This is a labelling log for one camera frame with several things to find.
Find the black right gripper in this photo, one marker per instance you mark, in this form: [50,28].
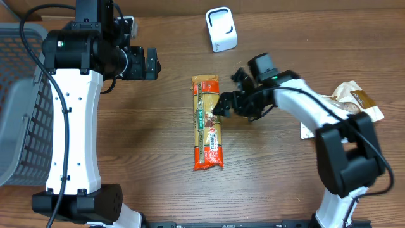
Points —
[243,109]

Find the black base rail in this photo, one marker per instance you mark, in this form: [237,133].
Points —
[283,224]

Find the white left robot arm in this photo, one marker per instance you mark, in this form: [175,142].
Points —
[91,49]

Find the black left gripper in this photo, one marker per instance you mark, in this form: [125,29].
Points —
[141,71]

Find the white barcode scanner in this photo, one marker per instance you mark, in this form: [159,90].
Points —
[221,28]

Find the orange spaghetti packet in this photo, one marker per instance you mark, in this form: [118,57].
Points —
[208,150]

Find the clear pouch of brown powder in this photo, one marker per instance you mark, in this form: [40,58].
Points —
[350,97]

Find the grey plastic basket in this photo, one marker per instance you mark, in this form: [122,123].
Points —
[26,114]

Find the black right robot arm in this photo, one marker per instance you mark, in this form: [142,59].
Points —
[348,154]

